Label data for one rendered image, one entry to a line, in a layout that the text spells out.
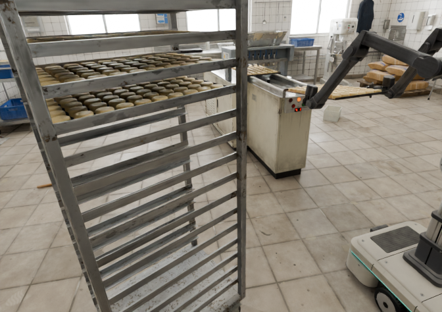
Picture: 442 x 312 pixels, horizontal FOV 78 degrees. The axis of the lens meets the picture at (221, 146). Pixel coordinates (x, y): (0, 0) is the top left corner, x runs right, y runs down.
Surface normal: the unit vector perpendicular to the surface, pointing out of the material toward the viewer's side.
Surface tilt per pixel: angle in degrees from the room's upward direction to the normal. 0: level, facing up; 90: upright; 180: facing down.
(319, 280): 0
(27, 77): 90
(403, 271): 0
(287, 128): 90
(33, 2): 90
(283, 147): 90
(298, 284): 0
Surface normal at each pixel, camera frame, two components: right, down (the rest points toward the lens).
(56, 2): 0.62, 0.31
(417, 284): -0.04, -0.90
